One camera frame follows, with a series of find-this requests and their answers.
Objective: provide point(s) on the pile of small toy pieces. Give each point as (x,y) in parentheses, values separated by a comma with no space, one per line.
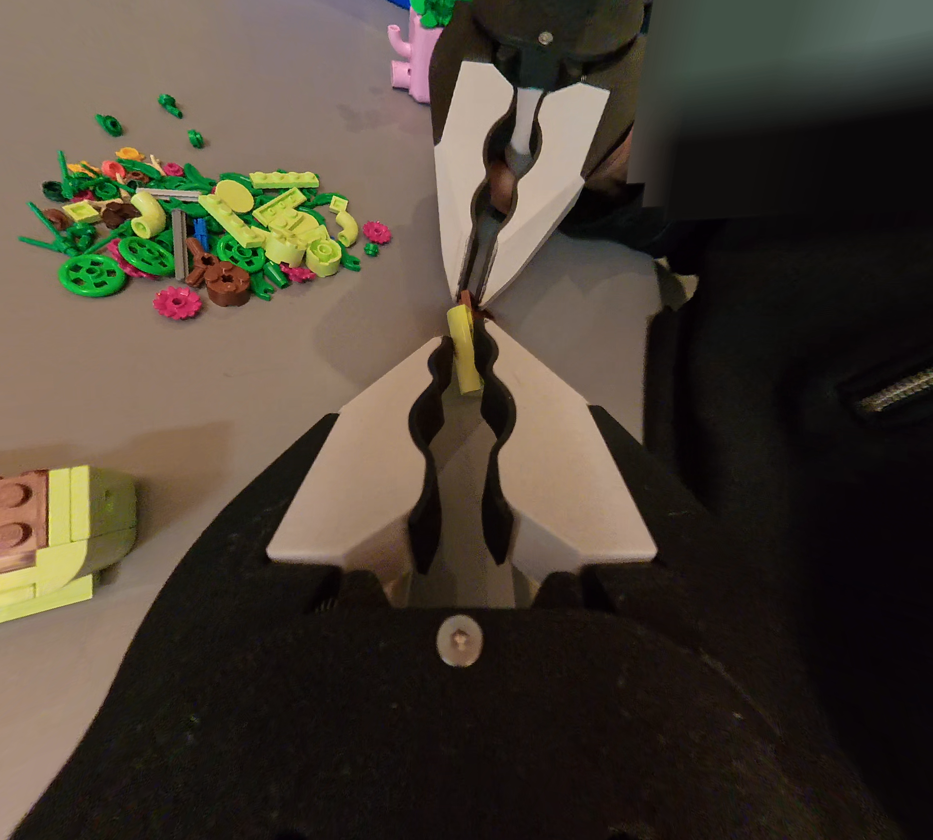
(204,228)

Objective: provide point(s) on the person's right forearm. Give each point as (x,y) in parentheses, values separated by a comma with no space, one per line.
(605,213)

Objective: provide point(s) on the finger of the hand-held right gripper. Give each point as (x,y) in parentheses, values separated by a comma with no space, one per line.
(565,155)
(459,148)

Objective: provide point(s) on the lime and brown toy panel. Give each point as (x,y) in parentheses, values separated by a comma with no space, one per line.
(465,352)

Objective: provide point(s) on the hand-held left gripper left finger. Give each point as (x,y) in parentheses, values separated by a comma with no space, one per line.
(350,490)

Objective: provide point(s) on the lime toy brick pot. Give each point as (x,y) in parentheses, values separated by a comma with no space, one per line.
(65,534)

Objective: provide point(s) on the person's right hand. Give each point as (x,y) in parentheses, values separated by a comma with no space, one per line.
(501,188)

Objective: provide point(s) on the person's black jacket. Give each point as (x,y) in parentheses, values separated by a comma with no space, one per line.
(802,490)

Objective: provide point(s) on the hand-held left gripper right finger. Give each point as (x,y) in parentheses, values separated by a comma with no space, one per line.
(576,490)

